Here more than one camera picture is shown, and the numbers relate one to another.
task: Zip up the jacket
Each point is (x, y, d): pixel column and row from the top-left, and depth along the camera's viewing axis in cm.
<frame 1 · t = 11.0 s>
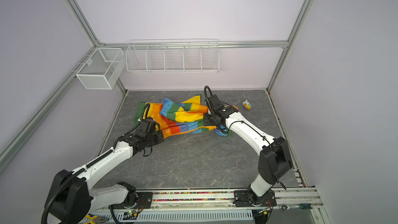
left hand: (162, 138, 86), fingers closed
right hand: (207, 121, 85), fingers closed
rainbow striped jacket: (176, 117, 92), point 13 cm above the table
white mesh box basket: (99, 71, 95), point 29 cm above the table
small yellow white toy: (246, 104, 110), point 3 cm above the table

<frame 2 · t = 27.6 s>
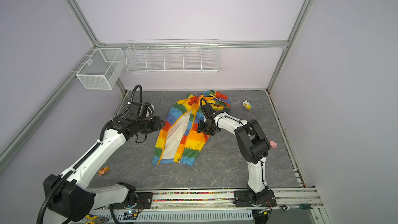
left hand: (161, 126, 79), fingers open
right hand: (200, 132, 95), fingers open
rainbow striped jacket: (179, 138, 94), point 3 cm above the table
the other named things where they were.

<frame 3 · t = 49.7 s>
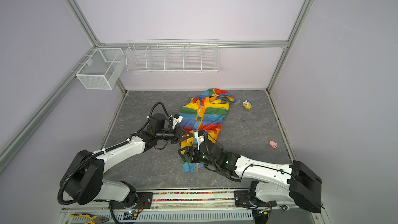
left hand: (191, 138, 77), fingers closed
right hand: (183, 153, 73), fingers open
rainbow striped jacket: (203, 112, 107), point 2 cm above the table
the other named things where they were.

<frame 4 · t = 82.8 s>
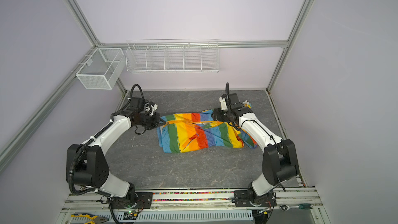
left hand: (165, 124, 85), fingers closed
right hand: (215, 116, 87), fingers open
rainbow striped jacket: (187, 132, 95), point 4 cm above the table
the other named things where they were.

